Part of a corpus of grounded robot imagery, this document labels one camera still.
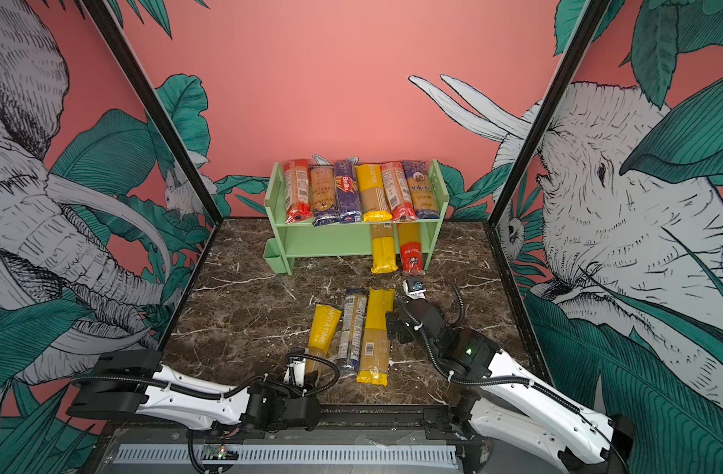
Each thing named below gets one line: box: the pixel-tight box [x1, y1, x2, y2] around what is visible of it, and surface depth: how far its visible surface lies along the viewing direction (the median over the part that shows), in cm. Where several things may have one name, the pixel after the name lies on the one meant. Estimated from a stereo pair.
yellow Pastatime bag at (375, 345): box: [356, 287, 397, 388], surface depth 88 cm
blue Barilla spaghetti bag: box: [333, 156, 363, 224], surface depth 87 cm
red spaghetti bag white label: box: [380, 160, 418, 224], surface depth 87 cm
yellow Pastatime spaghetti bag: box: [354, 163, 394, 224], surface depth 87 cm
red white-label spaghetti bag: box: [282, 158, 314, 225], surface depth 87 cm
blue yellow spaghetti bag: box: [309, 155, 340, 228], surface depth 88 cm
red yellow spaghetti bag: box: [398, 223, 426, 276], surface depth 94 cm
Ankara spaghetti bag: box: [401, 159, 441, 220], surface depth 90 cm
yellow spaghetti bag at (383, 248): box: [371, 223, 400, 275], surface depth 94 cm
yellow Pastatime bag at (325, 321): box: [305, 304, 342, 380], surface depth 88 cm
